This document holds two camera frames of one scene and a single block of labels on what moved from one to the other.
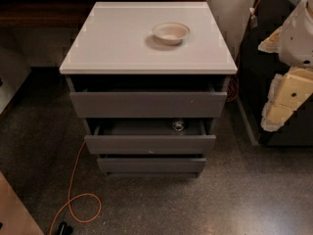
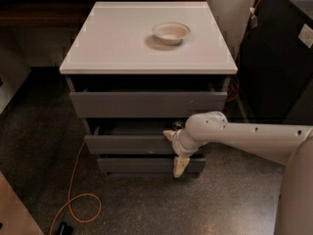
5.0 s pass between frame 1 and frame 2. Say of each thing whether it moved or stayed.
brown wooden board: stayed
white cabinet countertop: stayed
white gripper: moved
